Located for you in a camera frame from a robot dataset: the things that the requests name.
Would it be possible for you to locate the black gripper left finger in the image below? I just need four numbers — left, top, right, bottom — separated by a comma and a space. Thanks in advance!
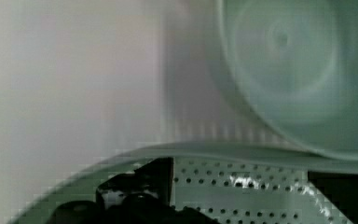
48, 158, 220, 224

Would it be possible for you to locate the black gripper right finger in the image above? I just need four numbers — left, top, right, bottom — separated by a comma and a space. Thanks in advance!
308, 172, 358, 224

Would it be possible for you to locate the green perforated strainer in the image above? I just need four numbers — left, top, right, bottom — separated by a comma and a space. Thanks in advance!
9, 142, 358, 224

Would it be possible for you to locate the teal green bowl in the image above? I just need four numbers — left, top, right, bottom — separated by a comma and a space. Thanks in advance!
206, 0, 358, 161

